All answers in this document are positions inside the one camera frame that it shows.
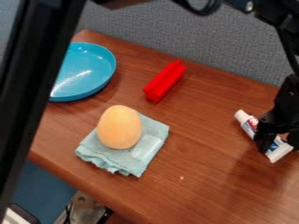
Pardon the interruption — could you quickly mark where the dark object at corner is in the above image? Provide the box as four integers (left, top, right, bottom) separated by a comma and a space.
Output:
1, 203, 41, 224

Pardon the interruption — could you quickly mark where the red plastic block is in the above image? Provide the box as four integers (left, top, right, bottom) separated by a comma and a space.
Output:
143, 59, 187, 103

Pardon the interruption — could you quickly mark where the table leg frame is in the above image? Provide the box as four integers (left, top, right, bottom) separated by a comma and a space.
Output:
53, 191, 113, 224

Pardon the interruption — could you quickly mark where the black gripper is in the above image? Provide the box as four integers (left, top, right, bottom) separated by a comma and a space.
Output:
253, 74, 299, 153

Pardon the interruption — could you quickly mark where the light blue folded cloth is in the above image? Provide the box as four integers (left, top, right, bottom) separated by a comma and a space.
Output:
75, 114, 169, 178

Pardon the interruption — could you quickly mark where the orange egg-shaped sponge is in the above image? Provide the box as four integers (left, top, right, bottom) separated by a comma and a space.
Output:
97, 105, 143, 150

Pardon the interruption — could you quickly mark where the blue plate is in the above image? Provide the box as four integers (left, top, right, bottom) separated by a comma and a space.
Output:
49, 42, 117, 102

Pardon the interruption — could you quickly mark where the white toothpaste tube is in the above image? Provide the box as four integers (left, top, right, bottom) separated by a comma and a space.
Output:
235, 109, 294, 163

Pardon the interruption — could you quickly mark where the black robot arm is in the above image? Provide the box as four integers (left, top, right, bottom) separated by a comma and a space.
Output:
0, 0, 299, 222

